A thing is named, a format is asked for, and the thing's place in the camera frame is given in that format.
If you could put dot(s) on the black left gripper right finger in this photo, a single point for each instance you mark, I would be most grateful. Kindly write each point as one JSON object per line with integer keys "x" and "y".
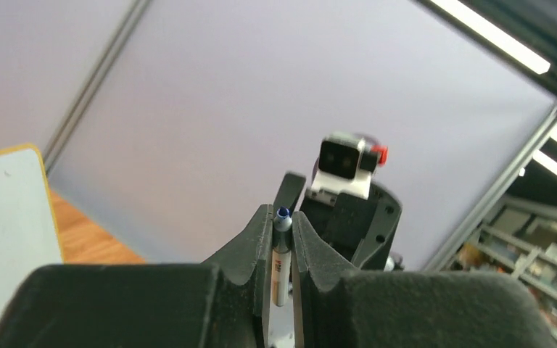
{"x": 339, "y": 305}

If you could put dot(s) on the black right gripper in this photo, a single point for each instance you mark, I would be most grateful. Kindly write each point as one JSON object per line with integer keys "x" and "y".
{"x": 361, "y": 230}

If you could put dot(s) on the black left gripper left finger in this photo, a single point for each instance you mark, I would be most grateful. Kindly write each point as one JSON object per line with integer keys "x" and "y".
{"x": 221, "y": 302}

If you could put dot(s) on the white whiteboard marker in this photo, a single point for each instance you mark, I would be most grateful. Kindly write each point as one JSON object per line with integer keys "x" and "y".
{"x": 282, "y": 256}

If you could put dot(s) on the yellow framed whiteboard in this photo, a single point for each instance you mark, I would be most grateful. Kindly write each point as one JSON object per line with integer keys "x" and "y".
{"x": 28, "y": 228}

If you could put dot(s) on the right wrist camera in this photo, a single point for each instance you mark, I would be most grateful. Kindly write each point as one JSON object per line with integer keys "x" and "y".
{"x": 345, "y": 164}

